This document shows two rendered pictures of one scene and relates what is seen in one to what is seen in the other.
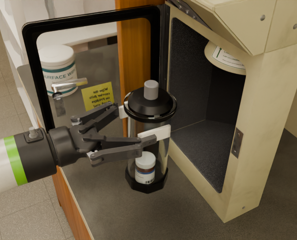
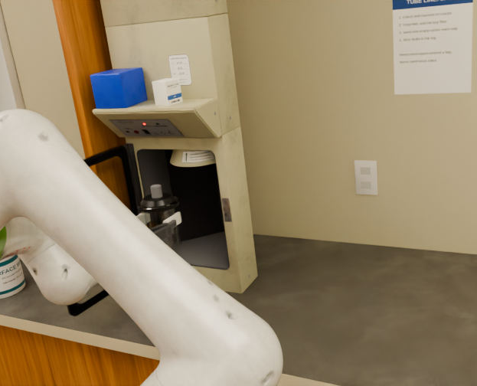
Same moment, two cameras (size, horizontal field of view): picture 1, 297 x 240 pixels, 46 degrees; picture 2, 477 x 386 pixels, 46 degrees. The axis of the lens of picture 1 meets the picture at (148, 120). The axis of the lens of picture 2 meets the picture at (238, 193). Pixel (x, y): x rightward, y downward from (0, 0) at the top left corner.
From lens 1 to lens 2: 0.94 m
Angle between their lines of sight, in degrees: 35
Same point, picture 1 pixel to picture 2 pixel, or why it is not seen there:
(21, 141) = not seen: hidden behind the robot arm
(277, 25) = (222, 117)
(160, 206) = not seen: hidden behind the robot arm
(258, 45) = (217, 130)
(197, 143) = (186, 254)
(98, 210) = (138, 332)
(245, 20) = (208, 115)
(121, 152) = (161, 231)
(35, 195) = not seen: outside the picture
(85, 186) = (111, 328)
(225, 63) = (194, 161)
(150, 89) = (158, 188)
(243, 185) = (242, 249)
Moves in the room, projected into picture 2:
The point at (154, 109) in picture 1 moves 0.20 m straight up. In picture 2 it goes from (166, 201) to (154, 124)
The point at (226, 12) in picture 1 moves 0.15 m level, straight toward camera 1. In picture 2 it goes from (200, 111) to (222, 120)
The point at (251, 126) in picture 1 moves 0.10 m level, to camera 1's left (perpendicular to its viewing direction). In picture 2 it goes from (231, 191) to (200, 202)
